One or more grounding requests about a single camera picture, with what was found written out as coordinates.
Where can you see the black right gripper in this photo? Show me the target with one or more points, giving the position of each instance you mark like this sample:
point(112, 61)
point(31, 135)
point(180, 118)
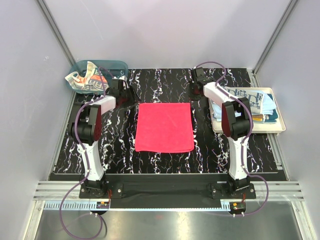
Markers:
point(191, 96)

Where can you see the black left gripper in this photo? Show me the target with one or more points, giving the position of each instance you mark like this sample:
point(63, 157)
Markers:
point(133, 98)

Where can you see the red towel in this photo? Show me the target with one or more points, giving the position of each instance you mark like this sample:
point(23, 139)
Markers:
point(164, 128)

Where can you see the light blue towel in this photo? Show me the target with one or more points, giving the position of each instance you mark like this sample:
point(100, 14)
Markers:
point(217, 112)

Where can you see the white blue patterned towel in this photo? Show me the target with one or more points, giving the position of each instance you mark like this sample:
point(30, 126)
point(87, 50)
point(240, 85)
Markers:
point(255, 98)

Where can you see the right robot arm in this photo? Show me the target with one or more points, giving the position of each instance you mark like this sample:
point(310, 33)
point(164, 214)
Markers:
point(236, 123)

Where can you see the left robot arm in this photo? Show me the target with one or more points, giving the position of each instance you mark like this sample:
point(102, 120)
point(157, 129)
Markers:
point(86, 125)

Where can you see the white striped cloth in basket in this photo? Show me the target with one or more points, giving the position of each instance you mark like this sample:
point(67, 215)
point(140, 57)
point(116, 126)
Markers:
point(87, 79)

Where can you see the brown yellow folded towel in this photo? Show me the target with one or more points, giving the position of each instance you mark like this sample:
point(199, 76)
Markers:
point(259, 117)

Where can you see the teal white folded towel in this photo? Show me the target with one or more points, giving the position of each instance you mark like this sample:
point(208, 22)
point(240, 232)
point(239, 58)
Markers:
point(272, 116)

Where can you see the white rectangular tray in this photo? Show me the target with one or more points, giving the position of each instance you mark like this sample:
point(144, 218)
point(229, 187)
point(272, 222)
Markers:
point(264, 128)

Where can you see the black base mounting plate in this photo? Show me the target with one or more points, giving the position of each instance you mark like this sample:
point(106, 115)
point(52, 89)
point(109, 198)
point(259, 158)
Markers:
point(167, 191)

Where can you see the left orange connector box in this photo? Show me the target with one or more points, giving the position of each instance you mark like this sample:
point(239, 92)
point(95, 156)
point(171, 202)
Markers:
point(103, 204)

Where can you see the orange connector box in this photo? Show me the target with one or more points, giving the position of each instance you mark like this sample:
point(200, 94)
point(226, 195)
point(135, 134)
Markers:
point(238, 206)
point(103, 204)

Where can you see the right orange connector box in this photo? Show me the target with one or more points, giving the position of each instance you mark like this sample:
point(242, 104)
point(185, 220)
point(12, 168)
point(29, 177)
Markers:
point(238, 206)

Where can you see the aluminium front rail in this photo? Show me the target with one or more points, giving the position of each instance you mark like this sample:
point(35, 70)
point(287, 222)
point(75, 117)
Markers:
point(54, 196)

